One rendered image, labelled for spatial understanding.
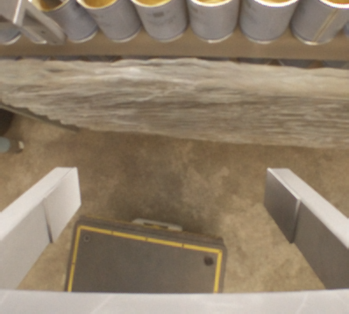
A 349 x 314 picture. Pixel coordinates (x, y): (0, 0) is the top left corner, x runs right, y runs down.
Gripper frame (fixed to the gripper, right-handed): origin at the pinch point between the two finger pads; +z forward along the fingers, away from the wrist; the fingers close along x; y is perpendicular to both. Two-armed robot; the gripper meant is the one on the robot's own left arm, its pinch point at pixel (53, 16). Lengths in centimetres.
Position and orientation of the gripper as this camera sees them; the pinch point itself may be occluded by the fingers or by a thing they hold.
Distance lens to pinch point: 39.2
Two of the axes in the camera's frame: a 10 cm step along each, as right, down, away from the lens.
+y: 9.8, 0.7, -1.7
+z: 1.6, 1.6, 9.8
